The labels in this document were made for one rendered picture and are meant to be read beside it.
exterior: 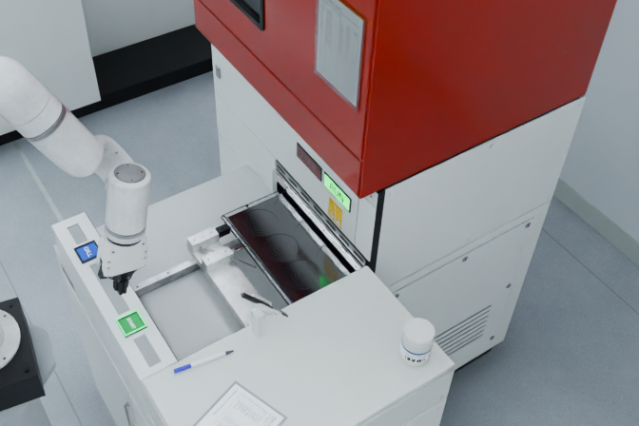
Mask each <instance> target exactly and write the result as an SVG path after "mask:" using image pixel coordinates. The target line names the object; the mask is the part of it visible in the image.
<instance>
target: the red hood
mask: <svg viewBox="0 0 639 426"><path fill-rule="evenodd" d="M193 2H194V12H195V23H196V28H197V29H198V30H199V31H200V32H201V33H202V34H203V35H204V37H205V38H206V39H207V40H208V41H209V42H210V43H211V44H212V45H213V46H214V47H215V48H216V49H217V50H218V51H219V52H220V53H221V54H222V55H223V56H224V58H225V59H226V60H227V61H228V62H229V63H230V64H231V65H232V66H233V67H234V68H235V69H236V70H237V71H238V72H239V73H240V74H241V75H242V76H243V77H244V79H245V80H246V81H247V82H248V83H249V84H250V85H251V86H252V87H253V88H254V89H255V90H256V91H257V92H258V93H259V94H260V95H261V96H262V97H263V98H264V100H265V101H266V102H267V103H268V104H269V105H270V106H271V107H272V108H274V109H275V110H276V111H277V112H278V113H279V114H280V116H281V117H282V118H283V119H284V121H285V122H286V123H287V124H289V125H290V126H291V127H292V128H293V129H294V130H295V131H296V132H297V133H298V134H299V135H300V136H301V137H302V139H303V140H304V141H305V142H306V143H307V144H308V145H309V146H310V147H311V148H312V149H313V150H314V151H315V152H316V153H317V154H318V155H319V156H320V157H321V158H322V159H323V161H324V162H325V163H326V164H327V165H328V166H329V167H330V168H331V169H332V170H333V171H334V172H335V173H336V174H337V175H338V176H339V177H340V178H341V179H342V180H343V182H344V183H345V184H346V185H347V186H348V187H349V188H350V189H351V190H352V191H353V192H354V193H355V194H356V195H357V196H358V197H359V198H360V199H362V198H364V197H366V196H369V195H371V194H373V193H375V192H377V191H379V190H381V189H383V188H385V187H387V186H389V185H391V184H394V183H397V182H399V181H401V180H403V179H405V178H407V177H409V176H412V175H414V174H416V173H418V172H419V171H421V170H424V169H426V168H428V167H430V166H432V165H435V164H438V163H440V162H442V161H444V160H446V159H448V158H450V157H453V156H454V155H456V154H458V153H460V152H462V151H464V150H467V149H469V148H471V147H473V146H475V145H478V144H481V143H483V142H485V141H487V140H489V139H491V138H492V137H495V136H497V135H499V134H501V133H503V132H505V131H507V130H510V129H512V128H514V127H516V126H519V125H521V124H524V123H526V122H528V121H529V120H531V119H533V118H535V117H538V116H540V115H542V114H544V113H546V112H548V111H550V110H553V109H555V108H557V107H560V106H562V105H564V104H566V103H568V102H570V101H572V100H574V99H576V98H578V97H581V96H583V95H585V94H586V92H587V89H588V86H589V83H590V80H591V76H592V73H593V70H594V67H595V64H596V62H597V59H598V56H599V53H600V50H601V47H602V45H603V42H604V39H605V36H606V33H607V30H608V27H609V24H610V19H611V17H612V14H613V11H614V8H615V5H616V2H617V0H193Z"/></svg>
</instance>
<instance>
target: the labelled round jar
mask: <svg viewBox="0 0 639 426"><path fill-rule="evenodd" d="M434 337H435V328H434V326H433V325H432V324H431V323H430V322H429V321H427V320H426V319H421V318H414V319H409V320H408V321H407V322H406V323H405V325H404V328H403V334H402V338H401V344H400V349H399V355H400V357H401V359H402V360H403V361H404V362H405V363H406V364H408V365H411V366H415V367H417V366H422V365H424V364H425V363H426V362H427V361H428V360H429V358H430V355H431V351H432V347H433V342H434Z"/></svg>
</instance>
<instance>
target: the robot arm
mask: <svg viewBox="0 0 639 426"><path fill-rule="evenodd" d="M0 116H1V117H3V118H4V119H5V120H6V121H7V122H8V123H9V124H10V125H12V126H13V127H14V128H15V129H16V130H17V131H18V132H19V133H20V134H22V135H23V136H24V137H25V138H26V139H27V140H28V141H29V142H30V143H32V144H33V145H34V146H35V147H36V148H37V149H38V150H40V151H41V152H42V153H43V154H44V155H45V156H46V157H48V158H49V159H50V160H51V161H52V162H53V163H54V164H55V165H57V166H58V167H59V168H60V169H61V170H63V171H64V172H66V173H67V174H68V175H70V176H73V177H77V178H83V177H87V176H89V175H91V174H92V173H95V174H96V175H97V176H98V177H99V178H100V179H101V180H102V182H103V183H104V186H105V190H106V217H105V232H104V233H103V235H102V237H101V239H100V242H99V246H98V252H97V259H96V263H97V266H100V269H99V272H98V277H99V279H107V278H110V279H111V280H113V288H114V290H115V291H117V292H118V294H119V295H123V294H126V290H127V288H128V281H129V280H130V279H131V277H132V275H133V274H134V273H135V272H136V271H137V269H140V268H142V267H144V266H145V264H146V261H147V241H146V234H145V228H146V218H147V209H148V199H149V189H150V181H151V176H150V173H149V171H148V170H147V169H146V168H145V167H144V166H142V165H139V164H136V163H134V162H133V160H132V159H131V158H130V156H129V155H128V154H127V153H126V152H125V151H124V150H123V149H122V148H121V147H120V146H119V145H118V144H117V143H116V142H115V141H114V140H113V139H111V138H110V137H108V136H106V135H102V134H98V135H93V134H92V133H91V132H90V131H89V130H88V129H87V128H86V127H85V126H84V125H83V124H82V123H81V122H80V121H79V120H78V119H77V118H76V117H75V116H74V115H73V114H72V113H71V112H70V111H69V110H68V109H67V108H66V107H65V106H64V105H63V104H62V103H61V102H60V101H59V100H58V99H57V98H56V97H55V96H54V95H53V94H52V93H51V92H50V91H49V90H48V89H47V88H46V87H45V86H44V85H43V84H42V82H41V81H40V80H39V79H38V78H37V77H35V76H34V75H33V74H32V73H31V72H30V71H29V70H28V69H27V68H26V67H25V66H23V65H22V64H21V63H19V62H17V61H15V60H13V59H11V58H9V57H5V56H0ZM20 339H21V334H20V329H19V326H18V324H17V322H16V320H15V319H14V318H13V317H12V316H11V315H10V314H8V313H7V312H5V311H2V310H0V369H1V368H3V367H4V366H5V365H6V364H8V363H9V362H10V361H11V359H12V358H13V357H14V355H15V354H16V352H17V350H18V348H19V344H20Z"/></svg>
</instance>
